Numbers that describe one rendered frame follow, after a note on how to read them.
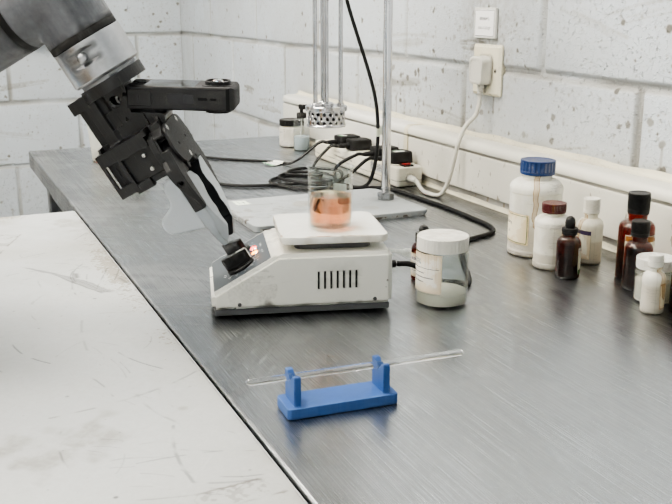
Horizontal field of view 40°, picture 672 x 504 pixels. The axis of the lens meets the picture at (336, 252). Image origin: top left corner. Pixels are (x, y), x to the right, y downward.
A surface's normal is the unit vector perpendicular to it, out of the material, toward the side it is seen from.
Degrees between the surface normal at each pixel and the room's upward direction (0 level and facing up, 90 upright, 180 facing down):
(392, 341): 0
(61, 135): 90
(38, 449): 0
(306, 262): 90
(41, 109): 90
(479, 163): 90
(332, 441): 0
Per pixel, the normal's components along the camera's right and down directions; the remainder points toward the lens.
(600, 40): -0.91, 0.11
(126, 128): -0.06, 0.37
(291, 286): 0.15, 0.26
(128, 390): 0.00, -0.97
